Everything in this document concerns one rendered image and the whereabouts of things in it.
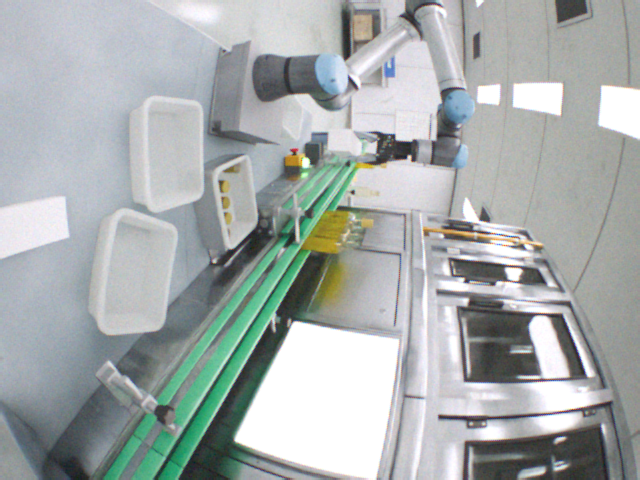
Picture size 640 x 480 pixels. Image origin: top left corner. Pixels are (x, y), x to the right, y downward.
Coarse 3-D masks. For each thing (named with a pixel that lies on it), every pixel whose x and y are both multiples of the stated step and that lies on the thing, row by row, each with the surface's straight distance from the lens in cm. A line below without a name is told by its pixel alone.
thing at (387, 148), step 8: (392, 136) 81; (384, 144) 80; (392, 144) 80; (400, 144) 81; (408, 144) 81; (416, 144) 81; (376, 152) 79; (384, 152) 79; (392, 152) 79; (400, 152) 80; (408, 152) 81
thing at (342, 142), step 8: (336, 136) 76; (344, 136) 75; (352, 136) 79; (328, 144) 76; (336, 144) 76; (344, 144) 75; (352, 144) 79; (360, 144) 95; (336, 152) 80; (344, 152) 78; (352, 152) 80; (360, 152) 96
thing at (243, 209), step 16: (240, 160) 75; (224, 176) 81; (240, 176) 81; (240, 192) 83; (240, 208) 85; (256, 208) 84; (224, 224) 70; (240, 224) 84; (256, 224) 85; (224, 240) 72; (240, 240) 77
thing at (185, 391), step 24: (336, 192) 130; (288, 240) 90; (264, 264) 79; (288, 264) 79; (240, 288) 72; (264, 288) 70; (240, 312) 66; (216, 336) 62; (240, 336) 60; (192, 360) 59; (216, 360) 58; (168, 384) 58; (192, 384) 56; (192, 408) 53; (144, 432) 56; (120, 456) 57; (144, 456) 54
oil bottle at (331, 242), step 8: (312, 232) 96; (320, 232) 96; (328, 232) 96; (312, 240) 94; (320, 240) 93; (328, 240) 92; (336, 240) 91; (344, 240) 92; (304, 248) 96; (312, 248) 95; (320, 248) 94; (328, 248) 93; (336, 248) 93; (344, 248) 93
